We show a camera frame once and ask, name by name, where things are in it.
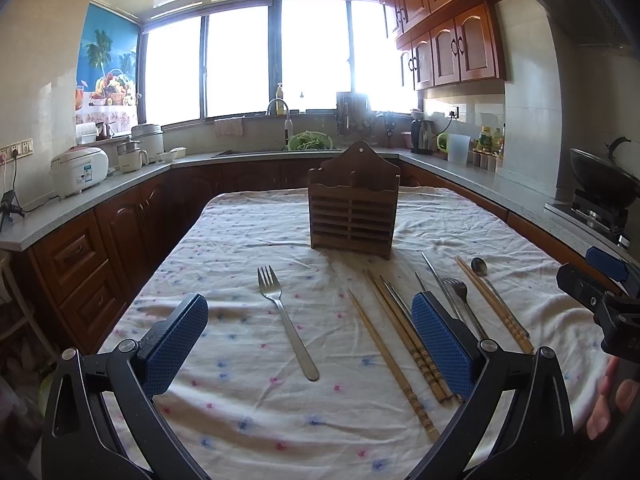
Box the white floral tablecloth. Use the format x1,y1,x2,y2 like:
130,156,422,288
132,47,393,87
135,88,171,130
103,188,608,479

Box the steel kitchen faucet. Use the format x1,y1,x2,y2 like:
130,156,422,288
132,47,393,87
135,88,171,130
266,98,293,146

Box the knife rack with utensils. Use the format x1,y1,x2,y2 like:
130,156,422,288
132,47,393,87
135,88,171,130
336,92,372,136

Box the black wok on stove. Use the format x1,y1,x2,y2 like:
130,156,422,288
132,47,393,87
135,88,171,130
570,136,639,209

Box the wall power outlet strip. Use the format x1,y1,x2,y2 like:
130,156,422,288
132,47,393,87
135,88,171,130
0,138,34,165

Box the upper wooden wall cabinets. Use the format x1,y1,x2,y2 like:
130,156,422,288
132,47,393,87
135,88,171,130
378,0,506,91

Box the person's right hand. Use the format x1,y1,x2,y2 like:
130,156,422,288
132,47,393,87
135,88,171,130
586,356,639,441

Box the condiment bottles group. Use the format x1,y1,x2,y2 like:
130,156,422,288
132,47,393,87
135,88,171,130
472,126,504,174

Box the steel spoon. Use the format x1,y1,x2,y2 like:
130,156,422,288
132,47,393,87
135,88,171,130
471,257,529,338

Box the black electric kettle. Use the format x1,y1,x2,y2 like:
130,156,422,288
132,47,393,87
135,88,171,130
410,119,434,155

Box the white plastic jug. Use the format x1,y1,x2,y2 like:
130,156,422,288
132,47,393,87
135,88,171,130
447,133,471,166

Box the wooden utensil holder box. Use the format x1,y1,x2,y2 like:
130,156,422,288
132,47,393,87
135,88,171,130
308,141,400,259

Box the large white cooker pot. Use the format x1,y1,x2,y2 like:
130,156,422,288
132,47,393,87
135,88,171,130
131,124,165,162

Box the white rice cooker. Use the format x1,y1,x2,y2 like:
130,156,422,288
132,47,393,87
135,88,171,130
50,146,108,198

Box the tropical fruit window poster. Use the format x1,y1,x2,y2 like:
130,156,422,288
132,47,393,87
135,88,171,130
75,3,140,136

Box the bamboo chopstick pair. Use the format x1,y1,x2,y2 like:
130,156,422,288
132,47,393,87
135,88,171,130
454,257,535,354

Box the green colander with vegetables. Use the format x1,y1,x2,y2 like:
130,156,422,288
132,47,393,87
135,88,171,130
288,130,333,151

